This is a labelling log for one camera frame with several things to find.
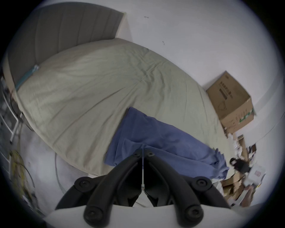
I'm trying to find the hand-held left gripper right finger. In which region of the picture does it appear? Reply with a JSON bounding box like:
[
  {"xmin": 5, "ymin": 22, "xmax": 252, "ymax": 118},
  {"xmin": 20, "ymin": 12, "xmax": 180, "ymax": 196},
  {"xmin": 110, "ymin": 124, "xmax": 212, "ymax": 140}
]
[{"xmin": 143, "ymin": 149, "xmax": 231, "ymax": 228}]

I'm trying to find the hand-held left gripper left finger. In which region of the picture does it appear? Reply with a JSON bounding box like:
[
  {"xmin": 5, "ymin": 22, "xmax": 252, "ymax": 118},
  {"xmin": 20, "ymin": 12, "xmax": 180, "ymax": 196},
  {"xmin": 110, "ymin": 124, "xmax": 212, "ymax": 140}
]
[{"xmin": 55, "ymin": 148, "xmax": 143, "ymax": 228}]

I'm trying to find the dark blue shirt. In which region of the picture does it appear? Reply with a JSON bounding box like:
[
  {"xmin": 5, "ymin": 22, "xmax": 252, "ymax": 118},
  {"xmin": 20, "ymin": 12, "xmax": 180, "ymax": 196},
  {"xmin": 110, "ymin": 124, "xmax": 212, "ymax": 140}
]
[{"xmin": 105, "ymin": 107, "xmax": 230, "ymax": 180}]

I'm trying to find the bed with beige sheet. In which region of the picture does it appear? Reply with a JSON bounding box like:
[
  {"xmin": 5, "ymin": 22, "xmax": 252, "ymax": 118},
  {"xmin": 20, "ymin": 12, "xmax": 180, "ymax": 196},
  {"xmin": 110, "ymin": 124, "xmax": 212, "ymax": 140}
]
[{"xmin": 16, "ymin": 37, "xmax": 236, "ymax": 178}]

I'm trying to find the brown cardboard carton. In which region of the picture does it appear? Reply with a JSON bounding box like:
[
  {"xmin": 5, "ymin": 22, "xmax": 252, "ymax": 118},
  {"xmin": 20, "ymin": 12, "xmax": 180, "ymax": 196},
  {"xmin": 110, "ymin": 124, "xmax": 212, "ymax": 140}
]
[{"xmin": 206, "ymin": 71, "xmax": 255, "ymax": 134}]

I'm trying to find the white metal rack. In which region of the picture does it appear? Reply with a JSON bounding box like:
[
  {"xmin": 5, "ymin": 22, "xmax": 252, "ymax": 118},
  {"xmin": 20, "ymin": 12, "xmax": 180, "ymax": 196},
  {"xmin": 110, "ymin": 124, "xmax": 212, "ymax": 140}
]
[{"xmin": 0, "ymin": 76, "xmax": 23, "ymax": 145}]

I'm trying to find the grey padded headboard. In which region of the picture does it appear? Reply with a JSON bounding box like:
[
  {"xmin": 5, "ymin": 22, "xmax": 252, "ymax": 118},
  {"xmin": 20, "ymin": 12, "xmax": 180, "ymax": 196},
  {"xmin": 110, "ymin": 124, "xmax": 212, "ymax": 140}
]
[{"xmin": 8, "ymin": 2, "xmax": 125, "ymax": 86}]

